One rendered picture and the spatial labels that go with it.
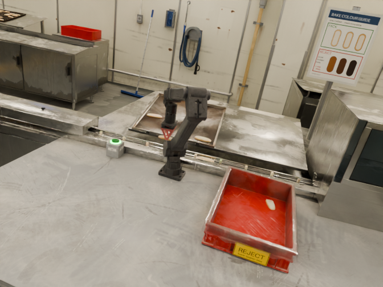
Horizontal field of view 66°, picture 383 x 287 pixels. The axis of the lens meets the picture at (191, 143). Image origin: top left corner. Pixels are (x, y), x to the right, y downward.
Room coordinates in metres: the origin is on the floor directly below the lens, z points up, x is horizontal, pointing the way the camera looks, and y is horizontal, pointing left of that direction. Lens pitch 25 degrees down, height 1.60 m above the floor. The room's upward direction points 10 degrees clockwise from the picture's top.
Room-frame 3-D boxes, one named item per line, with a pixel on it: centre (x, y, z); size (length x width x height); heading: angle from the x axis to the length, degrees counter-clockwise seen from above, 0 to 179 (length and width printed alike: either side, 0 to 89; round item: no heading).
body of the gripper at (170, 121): (1.46, 0.13, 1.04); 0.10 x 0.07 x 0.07; 173
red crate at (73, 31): (4.79, 2.00, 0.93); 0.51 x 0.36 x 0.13; 86
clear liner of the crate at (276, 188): (1.01, -0.30, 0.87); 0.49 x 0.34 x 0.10; 167
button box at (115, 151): (1.36, 0.39, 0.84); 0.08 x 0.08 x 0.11; 82
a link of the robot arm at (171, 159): (1.28, 0.08, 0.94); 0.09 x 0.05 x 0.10; 19
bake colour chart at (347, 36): (2.09, -0.87, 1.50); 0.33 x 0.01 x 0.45; 77
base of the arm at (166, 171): (1.27, 0.07, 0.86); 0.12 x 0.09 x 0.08; 76
